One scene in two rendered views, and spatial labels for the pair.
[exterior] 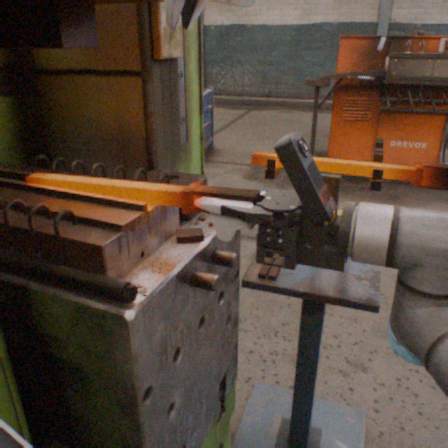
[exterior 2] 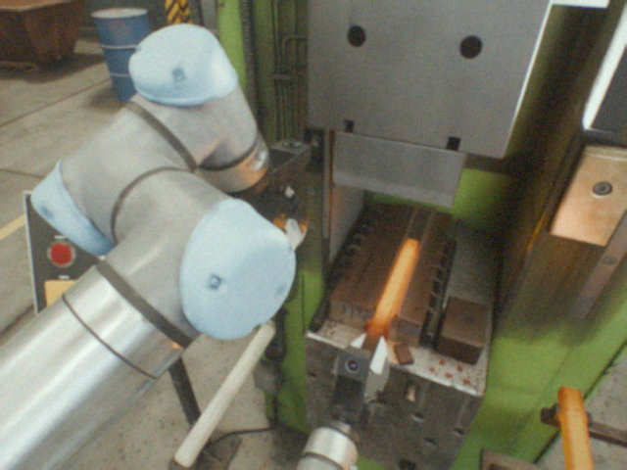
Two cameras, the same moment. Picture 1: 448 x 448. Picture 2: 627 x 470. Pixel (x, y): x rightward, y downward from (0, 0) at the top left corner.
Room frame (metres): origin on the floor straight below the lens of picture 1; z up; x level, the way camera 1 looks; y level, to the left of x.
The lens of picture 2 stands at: (0.43, -0.46, 1.63)
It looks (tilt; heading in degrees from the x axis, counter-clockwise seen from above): 38 degrees down; 90
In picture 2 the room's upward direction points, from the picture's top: straight up
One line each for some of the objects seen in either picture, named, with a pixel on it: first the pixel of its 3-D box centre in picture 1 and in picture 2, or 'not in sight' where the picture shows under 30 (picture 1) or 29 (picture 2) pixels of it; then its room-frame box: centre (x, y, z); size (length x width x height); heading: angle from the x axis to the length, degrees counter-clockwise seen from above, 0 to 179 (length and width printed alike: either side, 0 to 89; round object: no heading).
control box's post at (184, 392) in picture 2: not in sight; (177, 373); (0.02, 0.26, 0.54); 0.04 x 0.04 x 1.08; 67
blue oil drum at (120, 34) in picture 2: not in sight; (130, 55); (-1.68, 4.46, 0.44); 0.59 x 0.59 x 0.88
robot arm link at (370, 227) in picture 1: (369, 232); (332, 453); (0.46, -0.18, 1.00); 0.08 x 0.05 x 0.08; 157
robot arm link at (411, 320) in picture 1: (430, 323); not in sight; (0.41, -0.26, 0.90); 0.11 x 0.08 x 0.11; 5
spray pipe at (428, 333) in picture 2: not in sight; (441, 283); (0.73, 0.23, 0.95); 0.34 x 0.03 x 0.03; 67
